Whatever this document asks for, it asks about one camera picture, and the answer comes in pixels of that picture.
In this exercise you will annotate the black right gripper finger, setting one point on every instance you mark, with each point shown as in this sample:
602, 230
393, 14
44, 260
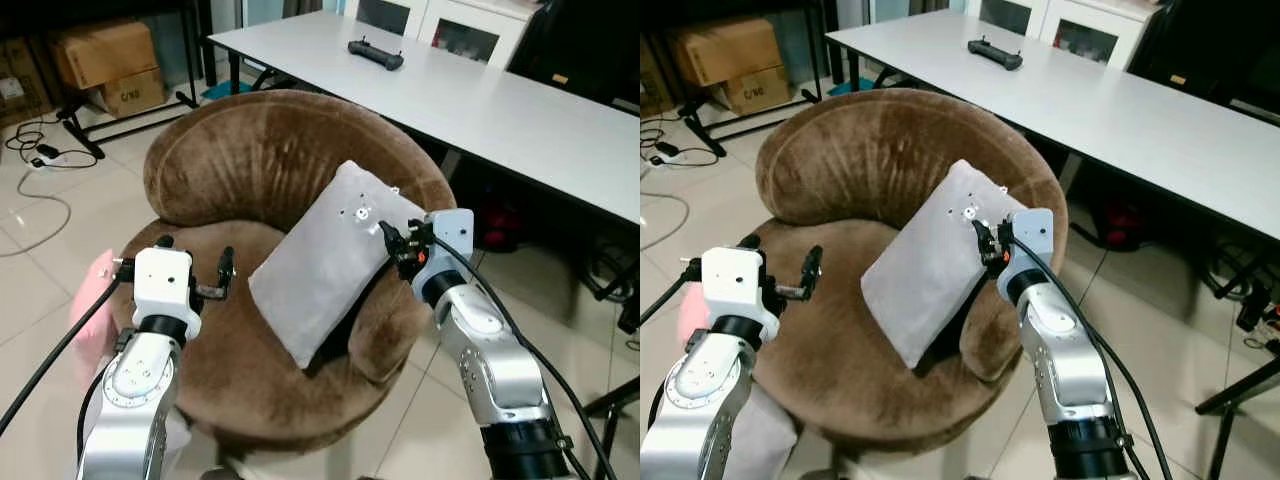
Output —
989, 262
390, 232
401, 266
982, 230

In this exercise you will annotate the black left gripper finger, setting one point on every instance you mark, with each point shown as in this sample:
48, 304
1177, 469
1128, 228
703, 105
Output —
750, 242
164, 243
226, 270
811, 268

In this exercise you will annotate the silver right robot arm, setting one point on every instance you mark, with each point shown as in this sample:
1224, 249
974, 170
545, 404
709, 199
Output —
495, 370
1065, 370

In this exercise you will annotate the grey pillow with white beads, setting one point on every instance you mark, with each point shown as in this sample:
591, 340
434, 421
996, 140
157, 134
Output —
320, 260
930, 270

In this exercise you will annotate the pink pillow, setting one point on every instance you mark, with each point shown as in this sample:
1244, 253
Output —
85, 350
690, 320

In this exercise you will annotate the brown round plush sofa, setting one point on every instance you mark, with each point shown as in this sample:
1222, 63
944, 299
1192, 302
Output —
260, 160
860, 160

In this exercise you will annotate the red black device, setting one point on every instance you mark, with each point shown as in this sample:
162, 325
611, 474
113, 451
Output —
1125, 220
500, 225

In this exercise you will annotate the white power strip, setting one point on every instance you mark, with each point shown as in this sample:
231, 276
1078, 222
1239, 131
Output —
47, 155
669, 151

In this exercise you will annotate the long white table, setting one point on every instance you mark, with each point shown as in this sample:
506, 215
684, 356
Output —
480, 110
1100, 110

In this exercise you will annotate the small printed cardboard box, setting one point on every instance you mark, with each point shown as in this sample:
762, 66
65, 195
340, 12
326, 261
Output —
130, 92
755, 90

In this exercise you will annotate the black handheld controller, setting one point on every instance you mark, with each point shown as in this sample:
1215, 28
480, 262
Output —
375, 54
995, 54

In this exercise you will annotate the large brown cardboard box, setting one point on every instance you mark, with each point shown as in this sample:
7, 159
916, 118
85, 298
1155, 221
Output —
105, 52
730, 50

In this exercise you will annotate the black metal stand leg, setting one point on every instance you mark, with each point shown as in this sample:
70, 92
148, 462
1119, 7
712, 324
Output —
1235, 395
612, 400

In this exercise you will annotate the white glass door cabinet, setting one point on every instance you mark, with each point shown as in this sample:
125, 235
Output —
450, 30
1075, 30

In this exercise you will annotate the black office chair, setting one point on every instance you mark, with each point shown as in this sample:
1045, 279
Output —
585, 45
1210, 50

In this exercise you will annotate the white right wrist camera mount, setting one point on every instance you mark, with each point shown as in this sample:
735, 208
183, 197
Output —
452, 240
1033, 240

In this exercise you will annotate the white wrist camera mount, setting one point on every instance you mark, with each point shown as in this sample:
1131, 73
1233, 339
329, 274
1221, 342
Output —
162, 282
738, 282
1033, 240
452, 240

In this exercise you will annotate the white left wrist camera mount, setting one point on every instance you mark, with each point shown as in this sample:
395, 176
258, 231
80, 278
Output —
162, 282
738, 282

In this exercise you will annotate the black metal rack frame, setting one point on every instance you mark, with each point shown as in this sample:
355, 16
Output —
745, 118
130, 122

